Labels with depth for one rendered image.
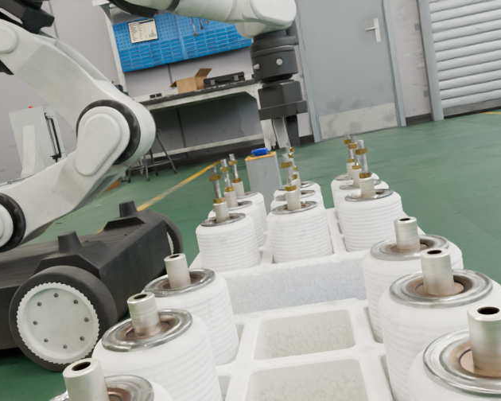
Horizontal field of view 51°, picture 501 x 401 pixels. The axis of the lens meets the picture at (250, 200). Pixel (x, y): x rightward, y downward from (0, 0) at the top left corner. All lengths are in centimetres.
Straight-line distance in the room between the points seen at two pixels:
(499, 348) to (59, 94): 108
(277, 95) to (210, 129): 503
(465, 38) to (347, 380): 570
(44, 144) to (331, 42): 317
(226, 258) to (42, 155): 379
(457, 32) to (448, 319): 575
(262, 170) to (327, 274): 48
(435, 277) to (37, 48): 100
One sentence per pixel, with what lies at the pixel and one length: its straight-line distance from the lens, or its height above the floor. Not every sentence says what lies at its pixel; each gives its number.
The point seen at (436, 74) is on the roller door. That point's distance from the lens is 598.
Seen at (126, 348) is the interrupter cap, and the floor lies 25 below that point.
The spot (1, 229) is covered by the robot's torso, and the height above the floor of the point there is 27.
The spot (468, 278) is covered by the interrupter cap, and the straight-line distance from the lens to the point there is 45.
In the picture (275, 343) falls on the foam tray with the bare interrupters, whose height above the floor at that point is 15.
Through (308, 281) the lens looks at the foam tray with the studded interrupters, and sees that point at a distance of 80.
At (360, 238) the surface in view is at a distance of 82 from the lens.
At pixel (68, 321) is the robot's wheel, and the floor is 10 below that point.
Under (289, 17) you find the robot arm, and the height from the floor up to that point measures 57.
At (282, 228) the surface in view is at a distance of 81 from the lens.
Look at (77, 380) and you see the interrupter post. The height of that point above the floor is 28.
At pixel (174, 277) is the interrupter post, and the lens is 55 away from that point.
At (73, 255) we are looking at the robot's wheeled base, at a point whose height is 21.
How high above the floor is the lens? 41
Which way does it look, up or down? 9 degrees down
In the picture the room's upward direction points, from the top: 11 degrees counter-clockwise
